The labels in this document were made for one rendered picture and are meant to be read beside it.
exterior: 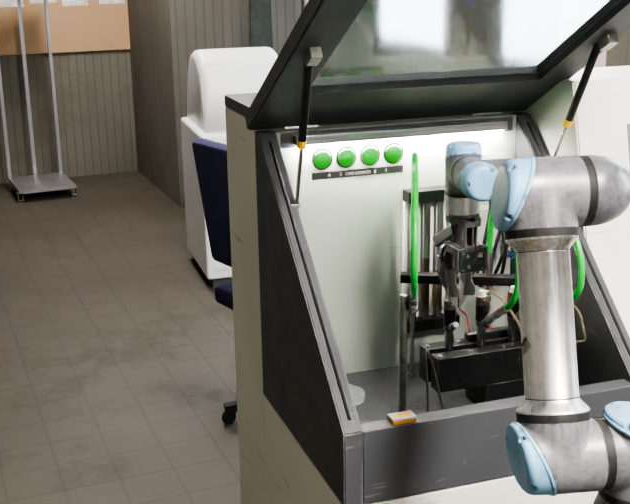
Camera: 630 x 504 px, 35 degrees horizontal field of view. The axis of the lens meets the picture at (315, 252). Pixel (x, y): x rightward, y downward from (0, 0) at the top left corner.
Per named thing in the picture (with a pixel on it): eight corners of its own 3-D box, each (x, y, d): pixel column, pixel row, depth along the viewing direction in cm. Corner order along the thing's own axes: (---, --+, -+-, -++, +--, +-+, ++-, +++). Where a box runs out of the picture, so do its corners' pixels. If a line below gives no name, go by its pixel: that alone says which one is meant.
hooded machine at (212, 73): (180, 258, 641) (168, 46, 604) (271, 247, 661) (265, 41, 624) (211, 294, 573) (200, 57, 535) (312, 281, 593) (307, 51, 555)
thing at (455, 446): (363, 505, 201) (363, 431, 196) (355, 494, 205) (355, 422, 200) (629, 453, 220) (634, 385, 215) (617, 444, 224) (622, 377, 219)
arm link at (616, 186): (665, 153, 160) (557, 145, 208) (598, 156, 159) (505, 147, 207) (664, 226, 161) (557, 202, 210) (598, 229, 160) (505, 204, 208)
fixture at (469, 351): (437, 422, 227) (438, 359, 223) (418, 404, 236) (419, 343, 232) (569, 399, 237) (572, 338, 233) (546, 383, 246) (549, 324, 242)
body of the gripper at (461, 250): (455, 277, 213) (456, 221, 209) (437, 266, 220) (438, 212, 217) (488, 272, 215) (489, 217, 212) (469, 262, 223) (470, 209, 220)
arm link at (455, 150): (450, 146, 206) (440, 140, 214) (449, 199, 209) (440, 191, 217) (488, 145, 207) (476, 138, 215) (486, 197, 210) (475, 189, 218)
